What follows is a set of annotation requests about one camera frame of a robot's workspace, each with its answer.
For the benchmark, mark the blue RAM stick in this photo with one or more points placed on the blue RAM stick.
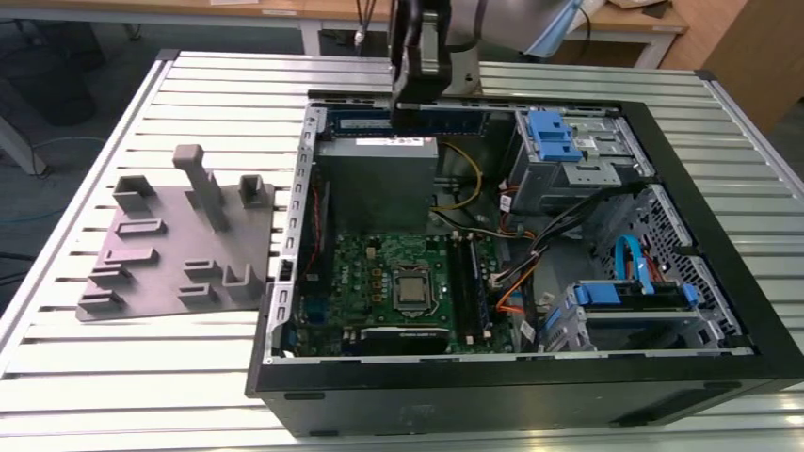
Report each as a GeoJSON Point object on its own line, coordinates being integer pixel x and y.
{"type": "Point", "coordinates": [464, 123]}

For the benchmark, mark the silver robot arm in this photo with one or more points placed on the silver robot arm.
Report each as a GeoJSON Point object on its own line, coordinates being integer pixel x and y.
{"type": "Point", "coordinates": [464, 70]}

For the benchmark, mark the black RAM slot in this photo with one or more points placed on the black RAM slot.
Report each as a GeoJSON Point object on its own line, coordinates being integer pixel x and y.
{"type": "Point", "coordinates": [479, 287]}
{"type": "Point", "coordinates": [468, 287]}
{"type": "Point", "coordinates": [460, 287]}

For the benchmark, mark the grey power supply unit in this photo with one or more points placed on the grey power supply unit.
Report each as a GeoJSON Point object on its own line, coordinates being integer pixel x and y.
{"type": "Point", "coordinates": [376, 188]}

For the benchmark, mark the grey metal drive cage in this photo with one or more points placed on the grey metal drive cage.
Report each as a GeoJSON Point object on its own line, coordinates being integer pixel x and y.
{"type": "Point", "coordinates": [591, 174]}

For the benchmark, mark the green motherboard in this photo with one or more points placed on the green motherboard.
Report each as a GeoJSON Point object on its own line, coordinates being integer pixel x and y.
{"type": "Point", "coordinates": [376, 249]}

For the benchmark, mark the CPU socket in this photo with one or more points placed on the CPU socket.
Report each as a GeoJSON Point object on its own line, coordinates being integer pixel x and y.
{"type": "Point", "coordinates": [411, 267]}

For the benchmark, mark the silver CPU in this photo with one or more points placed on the silver CPU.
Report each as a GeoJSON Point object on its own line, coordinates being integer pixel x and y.
{"type": "Point", "coordinates": [411, 288]}

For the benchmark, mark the grey parts rack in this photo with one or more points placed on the grey parts rack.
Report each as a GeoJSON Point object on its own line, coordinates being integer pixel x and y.
{"type": "Point", "coordinates": [176, 226]}

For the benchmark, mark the blue port connector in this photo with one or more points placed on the blue port connector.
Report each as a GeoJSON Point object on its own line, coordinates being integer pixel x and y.
{"type": "Point", "coordinates": [316, 311]}

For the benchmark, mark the black graphics card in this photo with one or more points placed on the black graphics card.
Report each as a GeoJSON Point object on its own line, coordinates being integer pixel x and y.
{"type": "Point", "coordinates": [402, 336]}

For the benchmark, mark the brown wooden cabinet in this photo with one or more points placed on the brown wooden cabinet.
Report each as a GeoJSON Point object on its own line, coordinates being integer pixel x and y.
{"type": "Point", "coordinates": [754, 47]}

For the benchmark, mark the blue disk carrier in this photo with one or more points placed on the blue disk carrier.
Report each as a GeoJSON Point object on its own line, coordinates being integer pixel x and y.
{"type": "Point", "coordinates": [603, 296]}

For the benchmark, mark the grey metal disk bay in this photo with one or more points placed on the grey metal disk bay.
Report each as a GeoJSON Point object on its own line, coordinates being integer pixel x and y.
{"type": "Point", "coordinates": [647, 320]}

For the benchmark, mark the black PC case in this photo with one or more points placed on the black PC case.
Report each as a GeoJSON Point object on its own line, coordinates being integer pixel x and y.
{"type": "Point", "coordinates": [503, 391]}

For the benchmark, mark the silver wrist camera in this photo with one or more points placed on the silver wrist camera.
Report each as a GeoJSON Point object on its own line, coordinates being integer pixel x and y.
{"type": "Point", "coordinates": [435, 42]}

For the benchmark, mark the blue plastic bay bracket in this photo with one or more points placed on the blue plastic bay bracket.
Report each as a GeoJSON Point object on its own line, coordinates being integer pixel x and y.
{"type": "Point", "coordinates": [552, 136]}

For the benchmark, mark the wooden desk with white frame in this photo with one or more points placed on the wooden desk with white frame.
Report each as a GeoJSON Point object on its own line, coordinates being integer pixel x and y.
{"type": "Point", "coordinates": [635, 21]}

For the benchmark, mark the blue plastic bay rail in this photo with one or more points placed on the blue plastic bay rail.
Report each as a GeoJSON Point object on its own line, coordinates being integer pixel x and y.
{"type": "Point", "coordinates": [552, 329]}

